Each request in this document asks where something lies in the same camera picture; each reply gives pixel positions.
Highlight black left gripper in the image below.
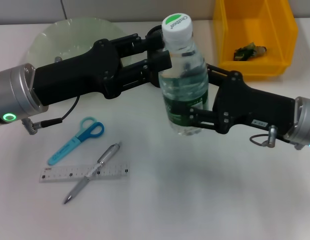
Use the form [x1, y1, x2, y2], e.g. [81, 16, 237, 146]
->
[34, 33, 166, 107]

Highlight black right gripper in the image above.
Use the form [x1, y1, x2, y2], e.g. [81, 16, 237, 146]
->
[184, 63, 296, 136]

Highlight clear green-label water bottle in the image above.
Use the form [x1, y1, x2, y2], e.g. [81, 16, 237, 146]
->
[157, 8, 210, 137]

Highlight green plastic wrapper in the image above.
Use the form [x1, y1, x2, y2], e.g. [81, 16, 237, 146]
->
[233, 42, 268, 62]

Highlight black mesh pen holder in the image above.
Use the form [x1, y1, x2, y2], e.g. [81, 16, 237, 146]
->
[145, 24, 166, 89]

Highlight green glass fruit plate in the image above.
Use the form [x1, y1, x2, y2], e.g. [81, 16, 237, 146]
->
[27, 16, 132, 68]

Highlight blue sheathed scissors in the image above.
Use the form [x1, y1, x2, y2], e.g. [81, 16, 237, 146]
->
[47, 116, 106, 166]

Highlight silver ballpoint pen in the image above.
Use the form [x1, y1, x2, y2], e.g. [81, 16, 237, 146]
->
[63, 140, 123, 205]

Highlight clear plastic ruler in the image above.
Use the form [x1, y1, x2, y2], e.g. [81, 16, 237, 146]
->
[39, 162, 131, 183]

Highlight yellow plastic bin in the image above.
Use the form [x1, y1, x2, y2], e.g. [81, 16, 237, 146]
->
[211, 0, 300, 81]

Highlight right gripper cable with plug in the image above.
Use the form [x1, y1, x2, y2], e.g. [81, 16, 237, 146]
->
[249, 125, 305, 150]

